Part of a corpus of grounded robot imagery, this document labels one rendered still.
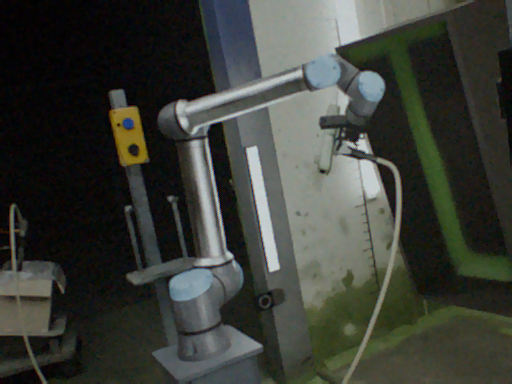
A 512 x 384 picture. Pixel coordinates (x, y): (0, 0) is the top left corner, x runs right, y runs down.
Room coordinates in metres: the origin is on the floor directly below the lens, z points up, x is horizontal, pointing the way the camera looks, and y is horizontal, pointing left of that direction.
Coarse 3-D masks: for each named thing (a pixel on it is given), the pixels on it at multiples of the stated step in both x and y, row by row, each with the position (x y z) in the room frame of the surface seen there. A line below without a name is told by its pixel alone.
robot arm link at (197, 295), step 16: (192, 272) 1.91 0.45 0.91; (208, 272) 1.88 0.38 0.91; (176, 288) 1.82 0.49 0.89; (192, 288) 1.81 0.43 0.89; (208, 288) 1.84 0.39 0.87; (224, 288) 1.94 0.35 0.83; (176, 304) 1.82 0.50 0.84; (192, 304) 1.80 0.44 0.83; (208, 304) 1.82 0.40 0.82; (176, 320) 1.84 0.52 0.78; (192, 320) 1.80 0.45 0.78; (208, 320) 1.82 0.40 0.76
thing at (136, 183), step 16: (112, 96) 2.66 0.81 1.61; (128, 176) 2.68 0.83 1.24; (144, 192) 2.68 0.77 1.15; (144, 208) 2.67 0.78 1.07; (144, 224) 2.66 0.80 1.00; (144, 240) 2.66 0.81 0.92; (160, 288) 2.67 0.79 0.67; (160, 304) 2.66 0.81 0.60; (160, 320) 2.69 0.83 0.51; (176, 336) 2.68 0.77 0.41
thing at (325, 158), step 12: (336, 96) 2.20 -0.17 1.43; (336, 108) 2.15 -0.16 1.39; (324, 132) 2.07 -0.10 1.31; (336, 132) 2.08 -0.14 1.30; (324, 144) 2.02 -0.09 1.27; (324, 156) 1.99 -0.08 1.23; (336, 156) 2.05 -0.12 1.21; (348, 156) 2.05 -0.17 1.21; (360, 156) 2.04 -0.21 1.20; (372, 156) 2.05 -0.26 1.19; (324, 168) 1.96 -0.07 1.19
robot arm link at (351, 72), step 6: (330, 54) 1.83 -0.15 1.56; (336, 54) 1.85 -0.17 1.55; (342, 60) 1.81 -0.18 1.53; (348, 66) 1.82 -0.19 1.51; (348, 72) 1.81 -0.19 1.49; (354, 72) 1.81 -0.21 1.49; (360, 72) 1.82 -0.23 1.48; (348, 78) 1.80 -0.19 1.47; (354, 78) 1.80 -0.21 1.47; (342, 84) 1.81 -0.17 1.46; (348, 84) 1.80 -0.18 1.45; (342, 90) 1.82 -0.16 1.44
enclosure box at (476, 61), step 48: (480, 0) 2.00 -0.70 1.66; (336, 48) 2.38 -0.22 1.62; (384, 48) 2.55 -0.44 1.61; (432, 48) 2.44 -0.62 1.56; (480, 48) 1.98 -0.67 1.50; (384, 96) 2.53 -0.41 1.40; (432, 96) 2.52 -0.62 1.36; (480, 96) 1.96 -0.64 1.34; (384, 144) 2.50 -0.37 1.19; (432, 144) 2.61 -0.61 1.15; (480, 144) 1.97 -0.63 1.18; (384, 192) 2.44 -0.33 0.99; (432, 192) 2.65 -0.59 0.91; (480, 192) 2.48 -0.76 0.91; (432, 240) 2.62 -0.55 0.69; (480, 240) 2.57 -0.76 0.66; (432, 288) 2.55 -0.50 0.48; (480, 288) 2.40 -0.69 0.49
